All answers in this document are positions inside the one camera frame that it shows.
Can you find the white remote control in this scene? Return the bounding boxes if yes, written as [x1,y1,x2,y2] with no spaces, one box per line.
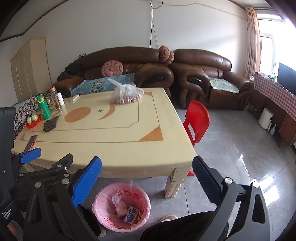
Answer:
[70,94,80,103]

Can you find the glass jar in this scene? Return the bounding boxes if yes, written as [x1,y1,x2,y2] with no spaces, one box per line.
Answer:
[44,93,55,111]

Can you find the pink cushion on sofa arm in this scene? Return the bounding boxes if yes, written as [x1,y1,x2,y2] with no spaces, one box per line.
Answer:
[159,46,174,66]

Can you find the black white patterned cloth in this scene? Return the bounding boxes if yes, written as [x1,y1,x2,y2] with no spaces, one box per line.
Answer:
[13,95,39,139]

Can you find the brown leather long sofa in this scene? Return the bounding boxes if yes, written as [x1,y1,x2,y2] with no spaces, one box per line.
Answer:
[54,47,174,97]

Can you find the pink round cushion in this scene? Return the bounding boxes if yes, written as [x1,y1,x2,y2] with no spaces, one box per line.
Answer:
[101,60,123,77]

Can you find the brown leather armchair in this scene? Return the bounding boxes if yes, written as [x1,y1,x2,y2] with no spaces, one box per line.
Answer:
[169,49,253,110]

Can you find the plastic bag of peanuts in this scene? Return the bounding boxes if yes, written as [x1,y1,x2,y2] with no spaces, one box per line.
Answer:
[108,78,144,105]

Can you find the dark grey rag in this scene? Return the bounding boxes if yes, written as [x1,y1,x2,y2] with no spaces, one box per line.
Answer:
[43,116,59,133]

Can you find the green kids water bottle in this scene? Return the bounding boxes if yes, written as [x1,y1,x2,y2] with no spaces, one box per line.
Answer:
[37,94,51,120]

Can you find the red plate with fruit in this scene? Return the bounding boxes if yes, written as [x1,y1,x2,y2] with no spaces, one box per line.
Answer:
[25,111,42,128]

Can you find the blue armchair seat cover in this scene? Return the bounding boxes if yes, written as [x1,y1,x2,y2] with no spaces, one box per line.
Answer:
[209,77,239,93]

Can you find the smartphone with red case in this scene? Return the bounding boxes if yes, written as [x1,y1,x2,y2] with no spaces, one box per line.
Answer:
[23,134,38,153]

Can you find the glass tea bottle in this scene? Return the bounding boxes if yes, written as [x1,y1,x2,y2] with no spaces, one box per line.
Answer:
[48,86,61,111]

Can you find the pink curtain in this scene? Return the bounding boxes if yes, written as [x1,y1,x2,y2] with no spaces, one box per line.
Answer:
[245,6,261,79]

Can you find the beige wardrobe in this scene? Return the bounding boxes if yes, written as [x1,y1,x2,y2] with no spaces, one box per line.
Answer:
[11,38,52,101]

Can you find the pink lined trash bin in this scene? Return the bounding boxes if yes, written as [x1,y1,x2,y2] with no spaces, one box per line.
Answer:
[91,181,151,233]

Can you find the beige patterned coffee table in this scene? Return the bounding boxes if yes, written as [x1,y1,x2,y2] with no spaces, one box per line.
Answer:
[13,88,196,198]

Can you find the blue floral sofa cover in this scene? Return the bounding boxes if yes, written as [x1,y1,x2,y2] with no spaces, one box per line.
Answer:
[70,73,134,97]

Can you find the pink shoe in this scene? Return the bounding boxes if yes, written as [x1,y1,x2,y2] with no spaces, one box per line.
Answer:
[158,215,178,223]

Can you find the wall cable with socket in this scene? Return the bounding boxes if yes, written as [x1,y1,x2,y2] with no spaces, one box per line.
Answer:
[147,0,197,49]

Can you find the white cup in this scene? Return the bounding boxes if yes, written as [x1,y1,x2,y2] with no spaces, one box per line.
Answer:
[57,92,64,106]

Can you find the white appliance on floor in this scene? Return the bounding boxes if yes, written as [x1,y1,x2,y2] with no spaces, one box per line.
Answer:
[258,108,274,130]

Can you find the dark clothes on sofa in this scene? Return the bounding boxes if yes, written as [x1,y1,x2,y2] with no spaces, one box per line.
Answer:
[57,63,84,81]

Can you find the red plastic chair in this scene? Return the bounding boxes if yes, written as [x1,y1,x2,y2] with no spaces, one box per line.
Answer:
[183,100,210,147]

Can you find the black flat television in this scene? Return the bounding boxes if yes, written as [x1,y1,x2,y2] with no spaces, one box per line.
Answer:
[277,63,296,95]

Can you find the clear plastic bag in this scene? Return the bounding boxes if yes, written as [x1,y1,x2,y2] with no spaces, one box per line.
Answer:
[112,193,127,217]

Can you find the red checked cloth cabinet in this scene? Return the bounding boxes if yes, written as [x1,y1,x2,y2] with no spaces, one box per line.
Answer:
[249,72,295,146]

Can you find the blue white medicine box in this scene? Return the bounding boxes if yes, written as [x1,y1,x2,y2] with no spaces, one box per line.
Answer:
[123,206,139,225]

